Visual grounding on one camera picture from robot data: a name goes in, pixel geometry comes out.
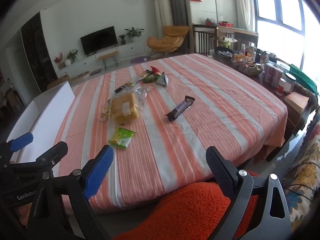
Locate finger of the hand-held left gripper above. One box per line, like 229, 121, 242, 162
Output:
0, 141, 68, 180
0, 133, 34, 165

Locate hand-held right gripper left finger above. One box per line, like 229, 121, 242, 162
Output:
26, 145, 114, 240

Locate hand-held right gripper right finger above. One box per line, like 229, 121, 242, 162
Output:
205, 146, 292, 240

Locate white cardboard box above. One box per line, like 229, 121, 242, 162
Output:
5, 81, 76, 165

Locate green wafer packet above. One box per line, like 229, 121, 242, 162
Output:
108, 127, 137, 150

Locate bread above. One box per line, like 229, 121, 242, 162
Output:
110, 86, 153, 125

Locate dark brown chocolate bar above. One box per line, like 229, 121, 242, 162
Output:
164, 96, 195, 123

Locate dark stick snack packet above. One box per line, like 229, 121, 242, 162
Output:
114, 82, 137, 92

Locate green sausage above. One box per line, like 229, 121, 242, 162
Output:
142, 75, 160, 84

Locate blue white triangular packet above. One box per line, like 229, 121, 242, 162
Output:
155, 71, 169, 87

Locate red snack packet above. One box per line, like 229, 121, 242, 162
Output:
146, 66, 163, 76

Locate wicker basket with snacks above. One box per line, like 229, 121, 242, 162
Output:
231, 55, 265, 77

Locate brown cardboard box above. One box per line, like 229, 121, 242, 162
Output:
47, 74, 71, 90

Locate floral sofa cover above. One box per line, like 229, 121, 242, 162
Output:
282, 110, 320, 230

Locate black display cabinet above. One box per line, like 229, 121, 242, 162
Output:
20, 12, 58, 93

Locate green plant in white vase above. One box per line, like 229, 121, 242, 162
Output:
65, 49, 79, 67

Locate beige book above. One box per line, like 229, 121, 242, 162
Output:
284, 92, 310, 114

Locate white jar with red label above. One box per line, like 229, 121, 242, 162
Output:
276, 78, 287, 95

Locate red patterned cans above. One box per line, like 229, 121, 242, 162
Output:
264, 62, 284, 87

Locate glass jar with black lid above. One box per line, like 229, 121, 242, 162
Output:
284, 73, 297, 93

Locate wooden bench with metal legs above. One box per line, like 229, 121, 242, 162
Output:
97, 51, 119, 70

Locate purple rug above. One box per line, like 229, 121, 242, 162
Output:
130, 56, 150, 64

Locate black television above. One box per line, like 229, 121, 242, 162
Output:
80, 26, 118, 56

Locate group of bottles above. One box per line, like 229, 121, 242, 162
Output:
239, 44, 272, 63

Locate white television cabinet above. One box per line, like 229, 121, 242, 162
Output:
54, 41, 147, 79

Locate green white container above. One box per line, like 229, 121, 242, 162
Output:
217, 36, 238, 49

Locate dark wooden chair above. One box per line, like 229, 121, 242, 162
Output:
192, 24, 218, 55

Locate orange lounge chair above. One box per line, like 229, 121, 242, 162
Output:
147, 25, 190, 55

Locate wooden table with clutter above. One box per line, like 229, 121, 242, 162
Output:
192, 17, 259, 49

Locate large leafy potted plant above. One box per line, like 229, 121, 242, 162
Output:
124, 27, 145, 43

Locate grey curtain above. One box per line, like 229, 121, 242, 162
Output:
161, 0, 190, 53

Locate white curtain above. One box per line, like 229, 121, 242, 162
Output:
232, 0, 255, 32

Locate window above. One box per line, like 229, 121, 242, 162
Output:
250, 0, 320, 95

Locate white tower air conditioner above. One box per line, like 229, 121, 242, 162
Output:
152, 0, 168, 40

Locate black cable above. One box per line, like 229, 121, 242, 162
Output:
282, 162, 320, 205

